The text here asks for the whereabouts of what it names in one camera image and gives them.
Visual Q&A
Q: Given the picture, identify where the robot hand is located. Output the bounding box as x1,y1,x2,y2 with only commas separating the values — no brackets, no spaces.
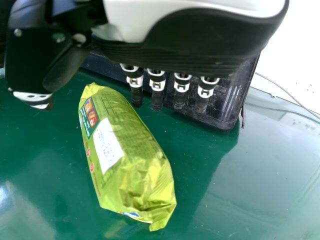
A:
3,0,291,114

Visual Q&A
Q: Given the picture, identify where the yellow-green biscuit packet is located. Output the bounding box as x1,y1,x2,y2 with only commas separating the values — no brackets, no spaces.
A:
78,82,178,232

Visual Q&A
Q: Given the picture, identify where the thin grey cable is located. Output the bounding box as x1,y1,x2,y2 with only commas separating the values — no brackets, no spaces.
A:
254,72,320,114

